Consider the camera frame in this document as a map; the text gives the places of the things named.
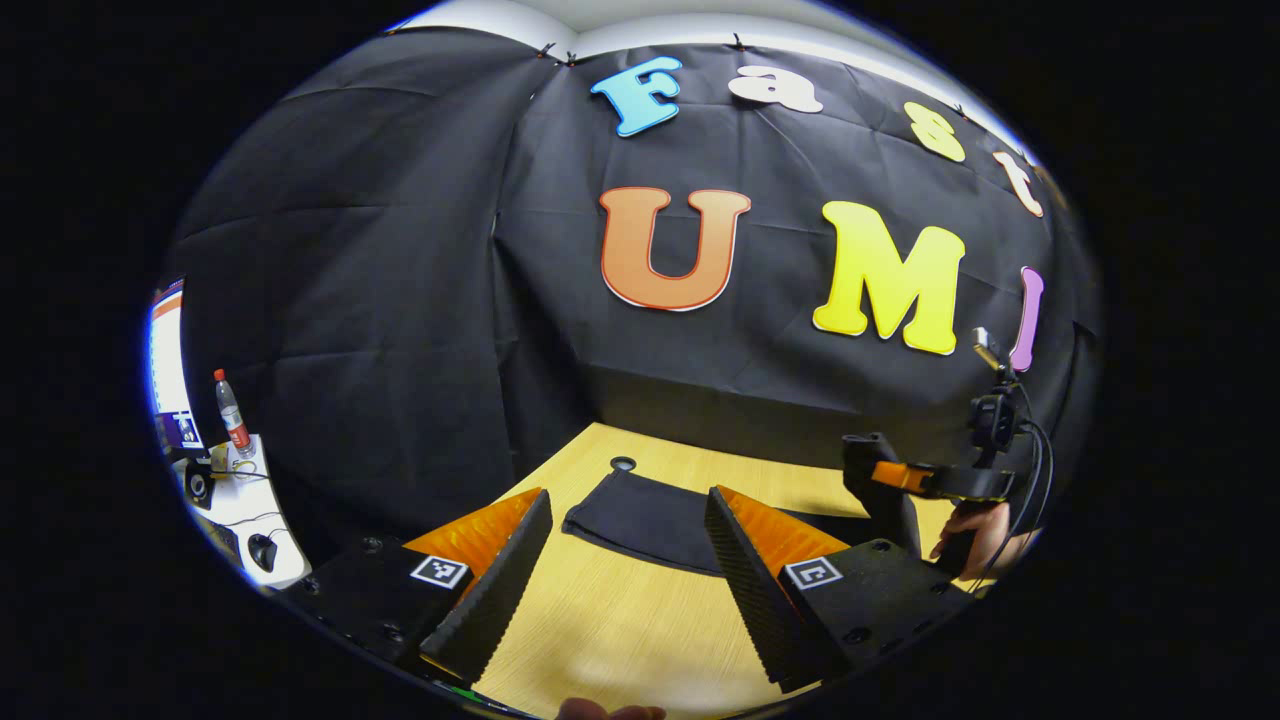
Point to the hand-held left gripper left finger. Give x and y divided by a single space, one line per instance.
500 590

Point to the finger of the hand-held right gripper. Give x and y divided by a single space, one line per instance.
880 510

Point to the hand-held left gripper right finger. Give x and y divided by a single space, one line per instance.
750 590

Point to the dark jeans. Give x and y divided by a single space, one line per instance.
650 520

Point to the black computer mouse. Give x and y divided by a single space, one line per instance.
263 552

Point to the white side desk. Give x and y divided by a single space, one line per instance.
255 500

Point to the black backdrop cloth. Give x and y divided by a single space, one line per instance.
420 300

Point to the clear bottle red cap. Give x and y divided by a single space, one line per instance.
234 420

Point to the small black desk speaker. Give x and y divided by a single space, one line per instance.
198 485

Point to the computer monitor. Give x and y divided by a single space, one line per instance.
166 370

